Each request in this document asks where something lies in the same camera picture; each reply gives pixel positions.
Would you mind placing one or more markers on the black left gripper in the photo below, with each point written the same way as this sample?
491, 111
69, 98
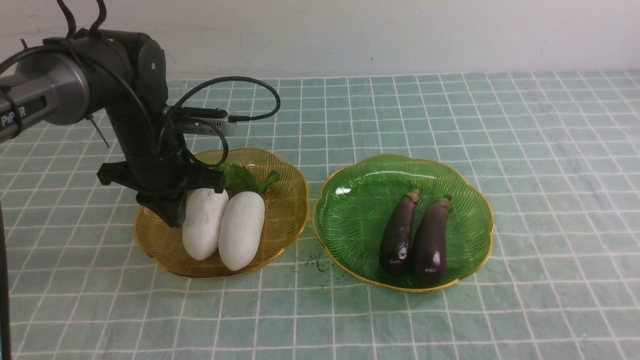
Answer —
159, 166

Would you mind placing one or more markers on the white radish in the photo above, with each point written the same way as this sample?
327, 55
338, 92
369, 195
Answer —
244, 217
201, 228

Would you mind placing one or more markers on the purple eggplant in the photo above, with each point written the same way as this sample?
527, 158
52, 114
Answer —
396, 238
429, 249

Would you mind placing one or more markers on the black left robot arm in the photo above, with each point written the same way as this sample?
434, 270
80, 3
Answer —
65, 81

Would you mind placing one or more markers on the yellow transparent plastic plate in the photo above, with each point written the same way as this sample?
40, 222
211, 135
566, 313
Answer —
286, 212

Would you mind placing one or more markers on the green transparent plastic plate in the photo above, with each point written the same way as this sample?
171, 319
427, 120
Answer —
357, 201

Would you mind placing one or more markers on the green checkered tablecloth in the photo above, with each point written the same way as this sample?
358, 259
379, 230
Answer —
556, 153

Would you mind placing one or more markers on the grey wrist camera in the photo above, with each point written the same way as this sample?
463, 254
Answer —
203, 121

